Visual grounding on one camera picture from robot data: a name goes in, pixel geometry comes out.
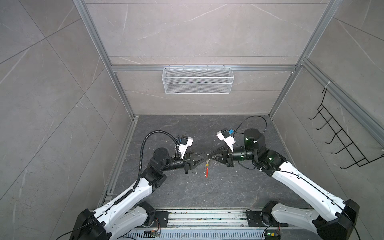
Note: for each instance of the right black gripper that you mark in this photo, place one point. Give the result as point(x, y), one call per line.
point(229, 158)

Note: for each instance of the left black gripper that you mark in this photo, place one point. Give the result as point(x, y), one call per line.
point(189, 163)

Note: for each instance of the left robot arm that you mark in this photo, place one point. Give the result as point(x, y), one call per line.
point(128, 210)

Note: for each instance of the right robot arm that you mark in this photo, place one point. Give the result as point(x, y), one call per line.
point(329, 216)

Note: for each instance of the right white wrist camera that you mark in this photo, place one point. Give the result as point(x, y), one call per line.
point(226, 136)

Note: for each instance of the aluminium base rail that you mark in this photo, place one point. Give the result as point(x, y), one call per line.
point(215, 224)

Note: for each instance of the white wire mesh basket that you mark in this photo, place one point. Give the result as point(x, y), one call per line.
point(197, 80)

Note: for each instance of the black wire hook rack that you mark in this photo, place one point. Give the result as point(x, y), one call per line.
point(339, 133)

